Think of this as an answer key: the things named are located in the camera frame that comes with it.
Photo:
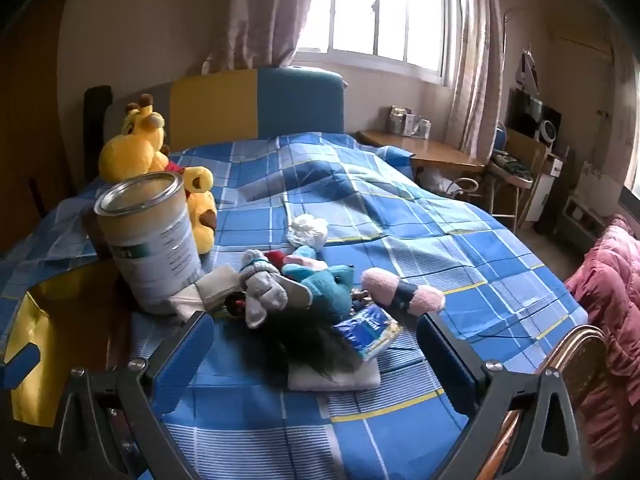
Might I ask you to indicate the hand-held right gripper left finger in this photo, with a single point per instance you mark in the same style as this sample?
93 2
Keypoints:
185 355

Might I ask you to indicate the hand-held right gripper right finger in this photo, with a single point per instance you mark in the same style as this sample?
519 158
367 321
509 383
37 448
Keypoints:
445 360

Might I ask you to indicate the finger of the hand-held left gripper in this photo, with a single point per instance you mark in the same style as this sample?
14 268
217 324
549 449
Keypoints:
22 362

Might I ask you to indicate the gold cardboard box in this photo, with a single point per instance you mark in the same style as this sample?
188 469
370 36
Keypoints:
65 320

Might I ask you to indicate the pink plush roll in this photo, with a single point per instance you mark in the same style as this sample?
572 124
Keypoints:
385 285

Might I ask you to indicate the white foam pad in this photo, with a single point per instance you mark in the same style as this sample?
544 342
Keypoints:
350 380

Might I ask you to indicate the black wig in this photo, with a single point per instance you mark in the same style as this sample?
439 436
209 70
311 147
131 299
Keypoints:
305 340

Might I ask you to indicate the blue rabbit plush toy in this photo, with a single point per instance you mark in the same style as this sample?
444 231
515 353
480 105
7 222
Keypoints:
327 292

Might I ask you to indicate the pink cloth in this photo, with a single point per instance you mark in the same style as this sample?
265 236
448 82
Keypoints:
300 263

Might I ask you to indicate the blue tissue packet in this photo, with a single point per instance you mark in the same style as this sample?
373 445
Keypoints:
367 332

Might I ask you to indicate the grey plush toy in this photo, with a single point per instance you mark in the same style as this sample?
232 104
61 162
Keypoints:
265 290

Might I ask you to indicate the white metal tin can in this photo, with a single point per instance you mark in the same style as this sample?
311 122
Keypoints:
150 250

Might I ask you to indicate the red-haired small doll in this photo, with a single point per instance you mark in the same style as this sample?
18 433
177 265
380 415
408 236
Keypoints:
274 258

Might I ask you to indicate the blue plaid blanket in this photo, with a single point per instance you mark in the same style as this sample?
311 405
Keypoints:
400 220

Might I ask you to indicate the crumpled white plastic bag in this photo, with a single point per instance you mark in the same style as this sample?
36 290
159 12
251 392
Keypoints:
307 230

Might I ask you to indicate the pink padded jacket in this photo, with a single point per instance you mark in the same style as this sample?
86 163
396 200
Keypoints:
610 300

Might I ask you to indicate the white cabinet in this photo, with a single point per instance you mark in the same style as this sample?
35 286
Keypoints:
550 185

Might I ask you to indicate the wooden desk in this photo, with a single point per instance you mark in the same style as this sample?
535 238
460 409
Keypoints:
440 152

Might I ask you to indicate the yellow giraffe plush toy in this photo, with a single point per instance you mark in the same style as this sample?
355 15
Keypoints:
130 150

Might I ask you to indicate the wooden chair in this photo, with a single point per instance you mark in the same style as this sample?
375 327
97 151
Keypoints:
525 147

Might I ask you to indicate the wooden wardrobe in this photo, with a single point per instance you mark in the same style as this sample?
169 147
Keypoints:
30 135

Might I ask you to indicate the white shelf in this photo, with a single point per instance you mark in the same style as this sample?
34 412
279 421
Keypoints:
595 185

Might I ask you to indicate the clear containers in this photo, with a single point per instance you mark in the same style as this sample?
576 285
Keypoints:
410 122

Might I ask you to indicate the black monitor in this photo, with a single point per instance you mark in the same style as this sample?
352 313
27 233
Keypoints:
525 115

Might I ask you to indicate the beige patterned curtain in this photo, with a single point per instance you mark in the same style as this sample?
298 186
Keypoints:
475 60
265 10

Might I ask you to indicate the window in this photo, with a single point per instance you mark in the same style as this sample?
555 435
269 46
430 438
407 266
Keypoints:
390 10

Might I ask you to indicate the bronze metal chair frame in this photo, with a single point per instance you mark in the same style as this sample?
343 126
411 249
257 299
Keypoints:
575 350

